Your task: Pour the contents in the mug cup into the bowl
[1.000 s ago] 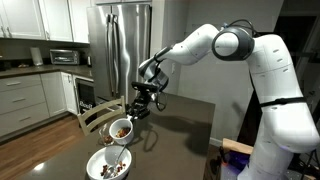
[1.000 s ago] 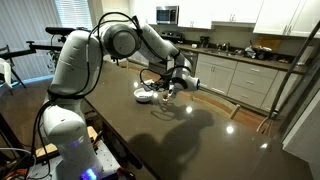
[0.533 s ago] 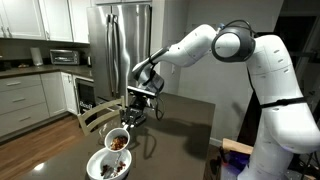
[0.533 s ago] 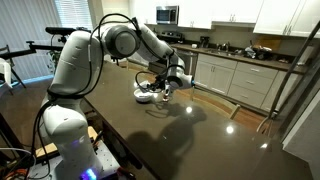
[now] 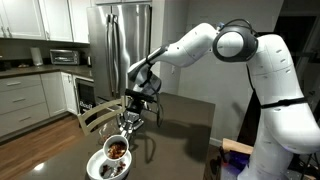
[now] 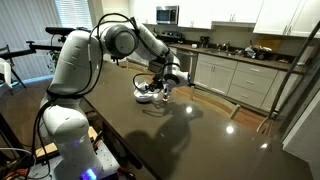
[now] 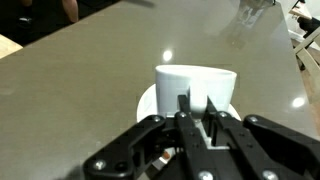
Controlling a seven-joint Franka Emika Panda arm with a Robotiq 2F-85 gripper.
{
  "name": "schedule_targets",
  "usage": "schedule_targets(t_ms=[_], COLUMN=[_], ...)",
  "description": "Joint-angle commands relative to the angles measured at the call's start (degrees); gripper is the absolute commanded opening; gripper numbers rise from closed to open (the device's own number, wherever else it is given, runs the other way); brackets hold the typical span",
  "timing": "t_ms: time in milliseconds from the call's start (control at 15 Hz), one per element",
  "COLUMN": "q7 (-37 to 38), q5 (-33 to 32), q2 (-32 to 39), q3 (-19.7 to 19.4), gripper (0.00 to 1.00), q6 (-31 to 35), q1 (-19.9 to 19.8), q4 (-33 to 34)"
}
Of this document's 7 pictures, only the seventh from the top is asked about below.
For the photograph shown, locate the white ceramic bowl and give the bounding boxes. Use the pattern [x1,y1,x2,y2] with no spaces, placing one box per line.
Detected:
[136,83,242,168]

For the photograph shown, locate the light wooden board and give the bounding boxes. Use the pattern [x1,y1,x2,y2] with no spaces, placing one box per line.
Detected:
[0,33,24,60]

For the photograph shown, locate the bare person leg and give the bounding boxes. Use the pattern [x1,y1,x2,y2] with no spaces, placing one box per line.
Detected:
[61,0,80,24]

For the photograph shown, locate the black office chair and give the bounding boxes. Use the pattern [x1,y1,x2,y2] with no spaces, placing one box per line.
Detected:
[297,16,320,35]

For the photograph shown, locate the white ceramic mug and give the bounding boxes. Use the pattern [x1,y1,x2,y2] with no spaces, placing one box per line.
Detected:
[154,64,238,120]

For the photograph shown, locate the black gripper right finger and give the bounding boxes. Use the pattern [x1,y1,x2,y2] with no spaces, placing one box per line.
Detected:
[204,95,320,180]

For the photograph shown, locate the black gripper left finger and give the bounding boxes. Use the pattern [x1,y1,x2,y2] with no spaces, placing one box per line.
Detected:
[82,94,218,180]

